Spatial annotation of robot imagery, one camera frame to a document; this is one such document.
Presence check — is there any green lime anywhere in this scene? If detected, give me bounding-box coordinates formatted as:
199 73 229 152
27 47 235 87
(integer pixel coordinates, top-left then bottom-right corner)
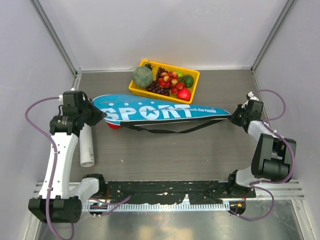
183 74 194 88

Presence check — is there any yellow plastic fruit bin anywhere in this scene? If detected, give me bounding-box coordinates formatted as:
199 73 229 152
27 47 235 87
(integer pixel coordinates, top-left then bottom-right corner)
128 59 200 104

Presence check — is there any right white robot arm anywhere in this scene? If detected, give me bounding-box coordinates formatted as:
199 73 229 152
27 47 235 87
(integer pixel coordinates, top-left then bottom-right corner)
225 97 297 198

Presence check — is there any aluminium frame post left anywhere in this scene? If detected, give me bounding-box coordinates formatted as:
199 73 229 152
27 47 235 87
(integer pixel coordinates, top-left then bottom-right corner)
30 0 82 76

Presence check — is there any red apple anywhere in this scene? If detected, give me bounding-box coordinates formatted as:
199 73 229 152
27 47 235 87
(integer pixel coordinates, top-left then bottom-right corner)
176 88 192 102

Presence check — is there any red cherry bunch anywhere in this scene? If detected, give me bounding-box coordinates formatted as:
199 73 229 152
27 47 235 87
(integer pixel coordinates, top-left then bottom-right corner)
155 71 186 96

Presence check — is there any red tomato ball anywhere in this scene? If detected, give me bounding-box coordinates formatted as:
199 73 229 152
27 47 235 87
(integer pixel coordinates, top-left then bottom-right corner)
107 122 121 130

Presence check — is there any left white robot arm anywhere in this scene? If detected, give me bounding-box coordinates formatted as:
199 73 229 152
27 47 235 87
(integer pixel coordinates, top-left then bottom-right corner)
28 90 107 224

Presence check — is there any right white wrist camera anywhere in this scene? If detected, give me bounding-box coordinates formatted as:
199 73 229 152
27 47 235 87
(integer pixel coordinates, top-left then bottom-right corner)
243 91 260 107

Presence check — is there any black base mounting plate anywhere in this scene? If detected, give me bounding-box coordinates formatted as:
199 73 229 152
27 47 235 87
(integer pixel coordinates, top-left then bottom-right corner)
94 180 256 205

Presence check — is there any purple cable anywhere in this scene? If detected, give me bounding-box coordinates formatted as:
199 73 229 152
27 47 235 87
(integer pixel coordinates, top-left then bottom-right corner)
228 89 296 221
24 96 132 240

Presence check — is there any dark purple grape bunch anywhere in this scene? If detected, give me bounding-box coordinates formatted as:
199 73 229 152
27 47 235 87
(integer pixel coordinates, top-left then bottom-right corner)
145 66 172 97

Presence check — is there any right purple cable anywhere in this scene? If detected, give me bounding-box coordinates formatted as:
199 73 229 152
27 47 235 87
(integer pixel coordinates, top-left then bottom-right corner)
228 89 296 221

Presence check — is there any white slotted cable duct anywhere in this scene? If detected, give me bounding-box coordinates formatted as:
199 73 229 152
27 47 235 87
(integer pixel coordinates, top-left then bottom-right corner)
77 202 231 212

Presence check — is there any blue racket cover bag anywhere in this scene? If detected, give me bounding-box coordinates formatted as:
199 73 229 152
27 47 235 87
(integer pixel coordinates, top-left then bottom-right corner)
93 94 231 134

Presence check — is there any green melon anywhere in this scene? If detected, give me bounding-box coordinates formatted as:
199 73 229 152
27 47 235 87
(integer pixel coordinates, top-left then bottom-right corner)
132 66 154 88

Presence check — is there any aluminium frame post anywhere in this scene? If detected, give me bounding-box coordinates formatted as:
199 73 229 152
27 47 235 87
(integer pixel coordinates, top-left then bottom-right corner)
250 0 297 74
30 0 82 76

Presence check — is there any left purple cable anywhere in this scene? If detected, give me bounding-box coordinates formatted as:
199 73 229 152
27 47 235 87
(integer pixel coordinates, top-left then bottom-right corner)
24 96 132 240

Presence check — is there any white shuttlecock tube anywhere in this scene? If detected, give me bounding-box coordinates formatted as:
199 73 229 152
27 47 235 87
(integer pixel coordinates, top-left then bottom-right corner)
79 124 95 168

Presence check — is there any aluminium frame post right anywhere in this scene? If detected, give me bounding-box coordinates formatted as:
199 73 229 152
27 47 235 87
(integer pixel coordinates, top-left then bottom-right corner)
250 0 297 74

